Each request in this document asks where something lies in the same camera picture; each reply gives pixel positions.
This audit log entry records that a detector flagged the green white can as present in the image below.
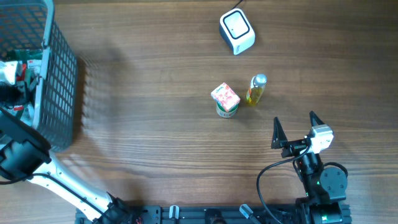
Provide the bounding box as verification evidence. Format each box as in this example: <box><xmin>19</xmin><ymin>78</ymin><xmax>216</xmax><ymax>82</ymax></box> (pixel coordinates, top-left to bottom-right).
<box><xmin>216</xmin><ymin>103</ymin><xmax>239</xmax><ymax>118</ymax></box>

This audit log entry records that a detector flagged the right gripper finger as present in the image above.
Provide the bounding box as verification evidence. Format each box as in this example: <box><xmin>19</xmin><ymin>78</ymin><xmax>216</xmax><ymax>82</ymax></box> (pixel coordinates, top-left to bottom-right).
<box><xmin>271</xmin><ymin>117</ymin><xmax>288</xmax><ymax>149</ymax></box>
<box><xmin>309</xmin><ymin>111</ymin><xmax>325</xmax><ymax>127</ymax></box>

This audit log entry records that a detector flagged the grey plastic mesh basket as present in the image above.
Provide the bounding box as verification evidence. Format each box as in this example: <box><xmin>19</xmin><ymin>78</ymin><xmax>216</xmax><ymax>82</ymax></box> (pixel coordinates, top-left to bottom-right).
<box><xmin>1</xmin><ymin>0</ymin><xmax>78</xmax><ymax>152</ymax></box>

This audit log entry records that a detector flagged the black camera cable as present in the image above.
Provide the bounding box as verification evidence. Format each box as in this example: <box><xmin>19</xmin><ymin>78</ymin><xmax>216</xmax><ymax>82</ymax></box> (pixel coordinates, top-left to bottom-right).
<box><xmin>0</xmin><ymin>172</ymin><xmax>109</xmax><ymax>218</ymax></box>
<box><xmin>256</xmin><ymin>144</ymin><xmax>312</xmax><ymax>224</ymax></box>

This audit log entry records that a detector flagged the white barcode scanner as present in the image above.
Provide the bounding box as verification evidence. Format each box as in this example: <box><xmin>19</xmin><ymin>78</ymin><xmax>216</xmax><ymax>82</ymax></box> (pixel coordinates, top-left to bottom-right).
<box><xmin>219</xmin><ymin>8</ymin><xmax>256</xmax><ymax>55</ymax></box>

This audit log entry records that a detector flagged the green 3M gloves package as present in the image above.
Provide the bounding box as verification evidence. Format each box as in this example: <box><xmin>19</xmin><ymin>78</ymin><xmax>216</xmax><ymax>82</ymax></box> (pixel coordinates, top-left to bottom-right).
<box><xmin>1</xmin><ymin>50</ymin><xmax>42</xmax><ymax>126</ymax></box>

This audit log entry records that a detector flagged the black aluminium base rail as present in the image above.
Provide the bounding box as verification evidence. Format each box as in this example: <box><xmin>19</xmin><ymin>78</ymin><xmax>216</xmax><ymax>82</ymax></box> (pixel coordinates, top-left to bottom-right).
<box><xmin>74</xmin><ymin>203</ymin><xmax>352</xmax><ymax>224</ymax></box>

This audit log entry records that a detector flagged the yellow oil bottle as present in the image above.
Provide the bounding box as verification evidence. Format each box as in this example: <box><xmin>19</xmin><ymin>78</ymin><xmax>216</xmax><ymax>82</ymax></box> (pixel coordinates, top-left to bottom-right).
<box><xmin>246</xmin><ymin>73</ymin><xmax>267</xmax><ymax>106</ymax></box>

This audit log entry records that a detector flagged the black right camera cable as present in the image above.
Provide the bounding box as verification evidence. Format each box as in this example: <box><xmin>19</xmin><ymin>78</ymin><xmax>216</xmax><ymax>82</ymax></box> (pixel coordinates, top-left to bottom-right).
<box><xmin>256</xmin><ymin>144</ymin><xmax>312</xmax><ymax>224</ymax></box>

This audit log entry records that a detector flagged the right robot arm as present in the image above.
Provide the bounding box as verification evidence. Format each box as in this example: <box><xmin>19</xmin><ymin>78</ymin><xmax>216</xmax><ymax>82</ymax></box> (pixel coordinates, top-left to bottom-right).
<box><xmin>271</xmin><ymin>111</ymin><xmax>352</xmax><ymax>224</ymax></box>

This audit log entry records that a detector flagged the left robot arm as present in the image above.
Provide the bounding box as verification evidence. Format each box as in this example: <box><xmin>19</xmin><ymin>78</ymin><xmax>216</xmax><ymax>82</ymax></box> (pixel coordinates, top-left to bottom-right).
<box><xmin>1</xmin><ymin>79</ymin><xmax>139</xmax><ymax>223</ymax></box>

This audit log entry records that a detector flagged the black left camera cable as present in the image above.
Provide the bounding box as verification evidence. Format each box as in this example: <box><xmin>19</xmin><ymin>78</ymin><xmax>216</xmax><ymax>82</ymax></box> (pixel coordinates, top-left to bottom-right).
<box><xmin>0</xmin><ymin>172</ymin><xmax>109</xmax><ymax>218</ymax></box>

